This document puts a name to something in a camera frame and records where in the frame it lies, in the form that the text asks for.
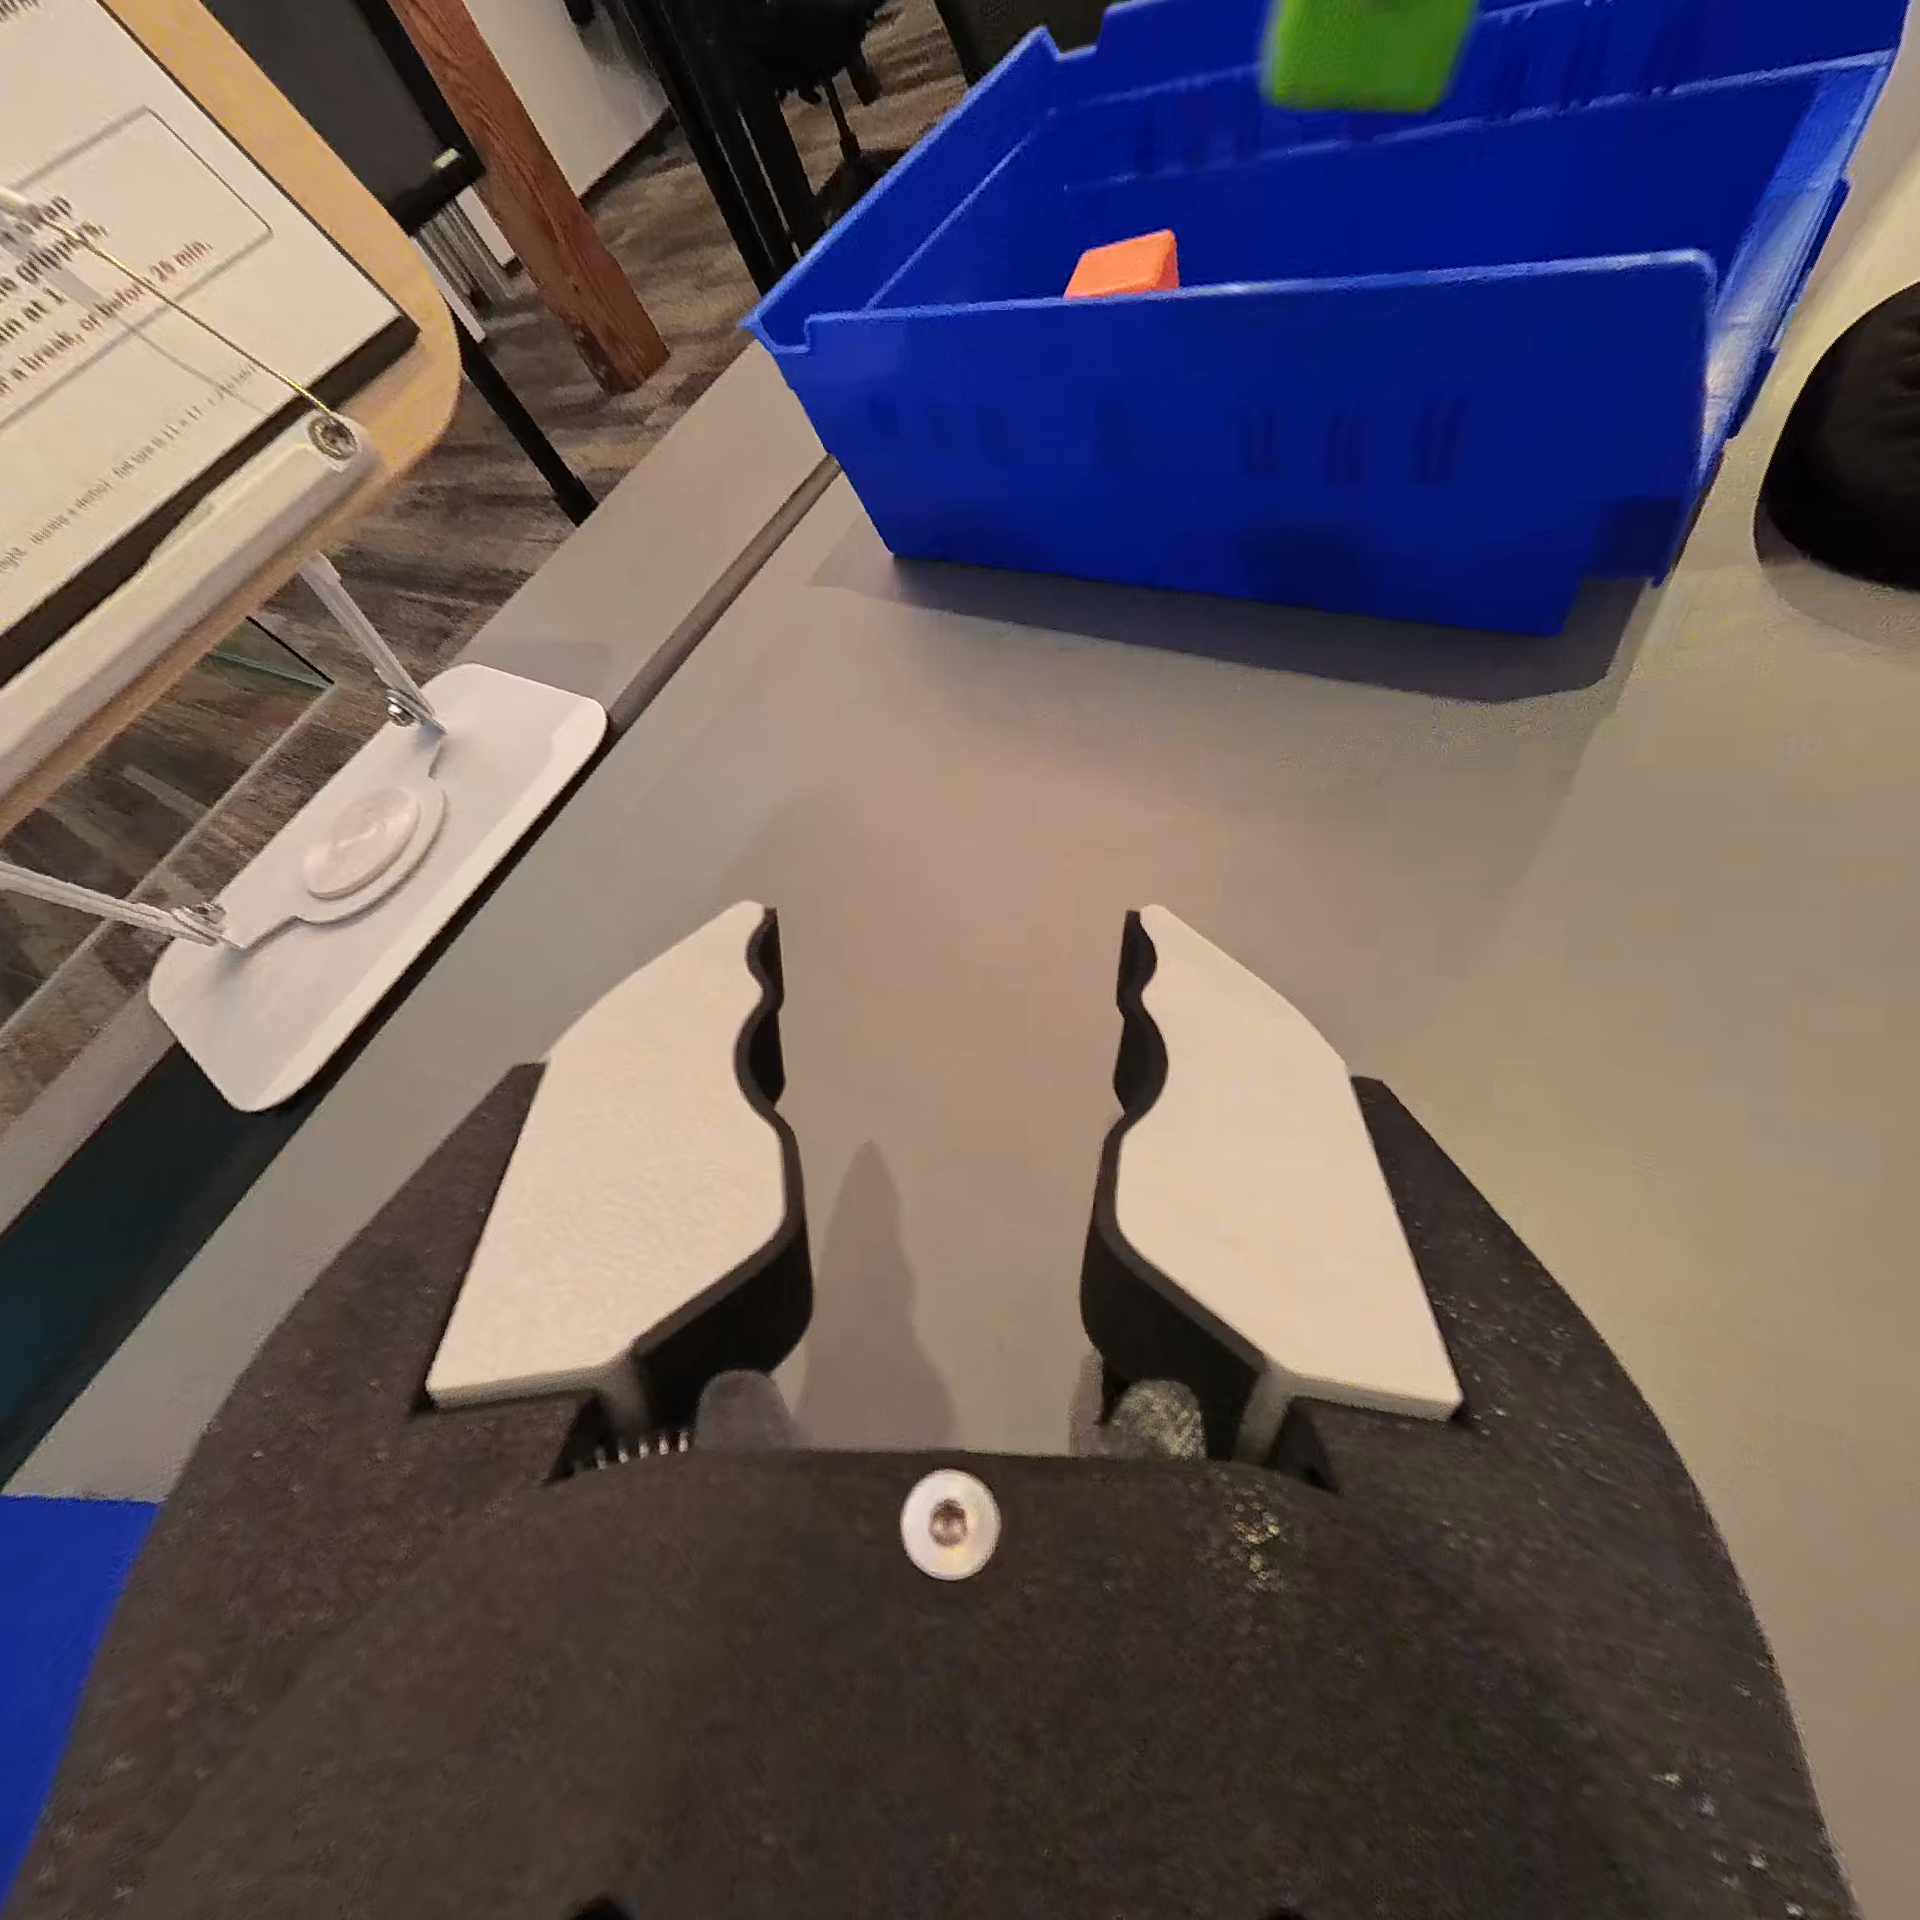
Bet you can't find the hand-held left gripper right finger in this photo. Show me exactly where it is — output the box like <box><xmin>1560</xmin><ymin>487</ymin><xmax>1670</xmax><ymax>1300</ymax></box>
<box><xmin>1081</xmin><ymin>908</ymin><xmax>1464</xmax><ymax>1453</ymax></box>

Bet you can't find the black framed panel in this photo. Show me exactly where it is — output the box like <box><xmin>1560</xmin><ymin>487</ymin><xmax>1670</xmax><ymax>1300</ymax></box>
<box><xmin>206</xmin><ymin>0</ymin><xmax>601</xmax><ymax>531</ymax></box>

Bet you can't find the black textured mat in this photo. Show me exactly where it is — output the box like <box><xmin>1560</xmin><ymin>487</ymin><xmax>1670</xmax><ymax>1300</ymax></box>
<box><xmin>1765</xmin><ymin>286</ymin><xmax>1920</xmax><ymax>590</ymax></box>

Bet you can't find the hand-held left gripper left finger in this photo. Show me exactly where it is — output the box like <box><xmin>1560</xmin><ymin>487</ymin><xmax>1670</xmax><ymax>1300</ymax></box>
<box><xmin>426</xmin><ymin>901</ymin><xmax>811</xmax><ymax>1450</ymax></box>

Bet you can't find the slanted wooden post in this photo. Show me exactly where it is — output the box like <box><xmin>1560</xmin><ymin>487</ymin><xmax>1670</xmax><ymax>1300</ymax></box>
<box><xmin>383</xmin><ymin>0</ymin><xmax>673</xmax><ymax>396</ymax></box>

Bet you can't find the wooden instruction sign board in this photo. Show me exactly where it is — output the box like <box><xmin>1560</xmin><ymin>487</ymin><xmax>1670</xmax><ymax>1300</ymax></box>
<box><xmin>0</xmin><ymin>0</ymin><xmax>464</xmax><ymax>849</ymax></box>

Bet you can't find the white sign stand base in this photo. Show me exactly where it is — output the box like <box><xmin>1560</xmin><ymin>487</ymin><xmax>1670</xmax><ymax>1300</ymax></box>
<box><xmin>150</xmin><ymin>556</ymin><xmax>615</xmax><ymax>1116</ymax></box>

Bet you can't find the green magnetic cube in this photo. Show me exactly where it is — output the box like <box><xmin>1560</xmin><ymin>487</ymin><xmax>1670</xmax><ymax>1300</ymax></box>
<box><xmin>1261</xmin><ymin>0</ymin><xmax>1482</xmax><ymax>116</ymax></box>

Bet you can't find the blue plastic bin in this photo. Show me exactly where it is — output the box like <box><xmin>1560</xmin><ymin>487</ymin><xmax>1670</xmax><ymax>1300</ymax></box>
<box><xmin>745</xmin><ymin>0</ymin><xmax>1901</xmax><ymax>638</ymax></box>
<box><xmin>0</xmin><ymin>1495</ymin><xmax>159</xmax><ymax>1920</ymax></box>

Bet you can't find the orange magnetic cube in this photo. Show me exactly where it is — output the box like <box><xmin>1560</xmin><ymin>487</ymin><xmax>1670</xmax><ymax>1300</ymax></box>
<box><xmin>1062</xmin><ymin>230</ymin><xmax>1184</xmax><ymax>305</ymax></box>

